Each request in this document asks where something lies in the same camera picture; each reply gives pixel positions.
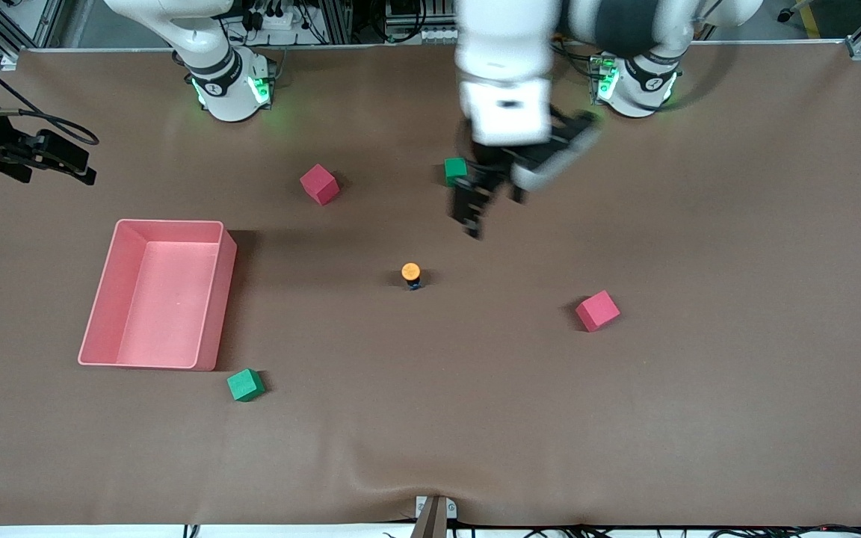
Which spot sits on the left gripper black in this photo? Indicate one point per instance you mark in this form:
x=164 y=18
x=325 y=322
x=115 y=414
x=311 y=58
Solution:
x=487 y=173

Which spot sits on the orange-yellow mushroom push button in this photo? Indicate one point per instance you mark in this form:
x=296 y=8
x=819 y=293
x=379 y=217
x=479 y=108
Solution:
x=411 y=272

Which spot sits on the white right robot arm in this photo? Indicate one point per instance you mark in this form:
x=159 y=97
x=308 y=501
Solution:
x=214 y=67

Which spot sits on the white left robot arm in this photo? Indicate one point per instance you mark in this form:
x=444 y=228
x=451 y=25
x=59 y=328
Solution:
x=505 y=45

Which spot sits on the green foam cube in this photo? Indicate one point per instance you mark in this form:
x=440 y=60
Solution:
x=245 y=385
x=455 y=170

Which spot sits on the pink foam cube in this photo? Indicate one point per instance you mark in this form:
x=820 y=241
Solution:
x=597 y=310
x=319 y=184

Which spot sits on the pink plastic bin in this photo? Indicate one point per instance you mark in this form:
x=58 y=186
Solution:
x=161 y=299

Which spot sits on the white power strip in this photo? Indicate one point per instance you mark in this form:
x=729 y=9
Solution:
x=438 y=34

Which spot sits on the brown table cover mat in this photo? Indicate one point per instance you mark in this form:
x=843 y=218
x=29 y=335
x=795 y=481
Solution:
x=475 y=418

